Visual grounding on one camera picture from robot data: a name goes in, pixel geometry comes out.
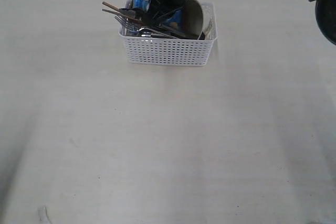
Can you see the silver table knife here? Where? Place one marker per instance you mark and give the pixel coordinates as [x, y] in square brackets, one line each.
[173, 32]

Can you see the wooden chopstick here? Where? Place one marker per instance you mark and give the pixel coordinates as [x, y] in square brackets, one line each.
[115, 7]
[122, 15]

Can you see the brown wooden plate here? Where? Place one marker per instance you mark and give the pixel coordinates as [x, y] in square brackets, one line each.
[192, 19]

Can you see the silver fork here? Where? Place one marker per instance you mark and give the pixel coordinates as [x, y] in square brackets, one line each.
[131, 28]

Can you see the blue chips bag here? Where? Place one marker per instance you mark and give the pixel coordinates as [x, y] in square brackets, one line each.
[173, 20]

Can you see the dark red wooden spoon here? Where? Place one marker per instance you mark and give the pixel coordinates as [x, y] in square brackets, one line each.
[140, 14]

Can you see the white perforated plastic basket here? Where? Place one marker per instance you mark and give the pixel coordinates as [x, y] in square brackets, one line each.
[172, 52]

